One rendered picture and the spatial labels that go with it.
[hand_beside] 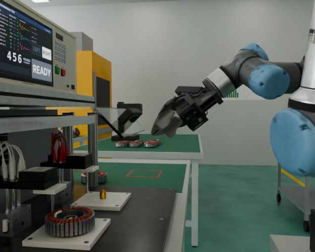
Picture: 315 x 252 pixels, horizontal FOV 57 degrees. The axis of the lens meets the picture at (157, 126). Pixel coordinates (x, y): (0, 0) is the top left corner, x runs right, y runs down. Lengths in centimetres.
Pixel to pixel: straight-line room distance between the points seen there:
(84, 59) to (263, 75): 393
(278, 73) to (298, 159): 23
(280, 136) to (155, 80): 556
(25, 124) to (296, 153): 56
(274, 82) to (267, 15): 573
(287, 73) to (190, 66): 536
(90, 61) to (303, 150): 408
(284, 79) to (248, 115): 536
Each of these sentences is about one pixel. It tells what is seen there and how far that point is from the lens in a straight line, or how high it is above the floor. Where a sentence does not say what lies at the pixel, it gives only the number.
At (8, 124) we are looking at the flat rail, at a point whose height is 103.
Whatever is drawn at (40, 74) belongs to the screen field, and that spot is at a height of 116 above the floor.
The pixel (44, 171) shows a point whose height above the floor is 92.
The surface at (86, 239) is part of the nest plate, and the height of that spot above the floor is 78.
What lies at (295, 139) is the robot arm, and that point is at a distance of 52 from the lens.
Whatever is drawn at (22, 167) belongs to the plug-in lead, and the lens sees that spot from 78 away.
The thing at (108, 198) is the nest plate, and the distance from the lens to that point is 96.
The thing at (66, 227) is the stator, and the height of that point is 81.
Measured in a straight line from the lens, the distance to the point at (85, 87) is 442.
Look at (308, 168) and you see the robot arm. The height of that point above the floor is 97.
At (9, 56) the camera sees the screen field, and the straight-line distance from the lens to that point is 75.
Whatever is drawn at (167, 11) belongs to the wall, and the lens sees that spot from 632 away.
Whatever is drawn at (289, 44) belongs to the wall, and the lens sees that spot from 636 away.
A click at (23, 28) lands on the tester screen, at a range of 82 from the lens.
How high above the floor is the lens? 105
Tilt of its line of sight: 3 degrees down
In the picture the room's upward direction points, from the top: straight up
